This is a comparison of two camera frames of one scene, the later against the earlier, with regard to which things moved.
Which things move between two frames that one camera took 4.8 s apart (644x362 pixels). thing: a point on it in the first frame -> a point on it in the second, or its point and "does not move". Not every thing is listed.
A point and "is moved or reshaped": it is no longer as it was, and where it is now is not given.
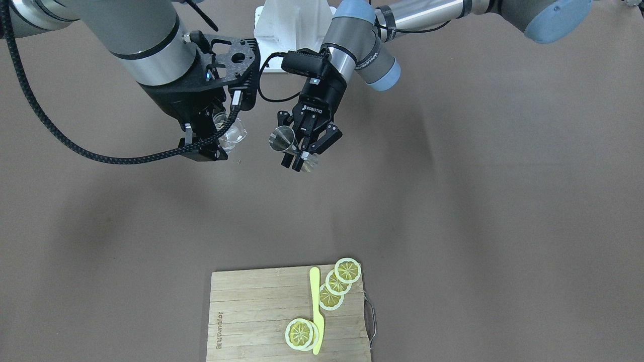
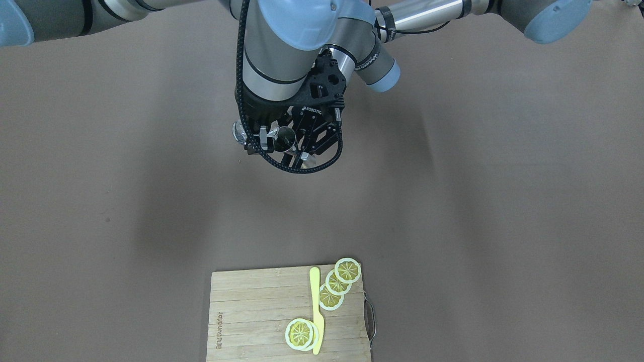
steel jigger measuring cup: x=282 y=139 does not move
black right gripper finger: x=203 y=123 -> x=252 y=146
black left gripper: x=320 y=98 does not move
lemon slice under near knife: x=316 y=336 does not move
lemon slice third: x=328 y=300 does not move
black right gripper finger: x=213 y=152 -> x=270 y=141
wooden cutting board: x=250 y=309 does not move
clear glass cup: x=235 y=133 is moved or reshaped
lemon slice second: x=335 y=286 does not move
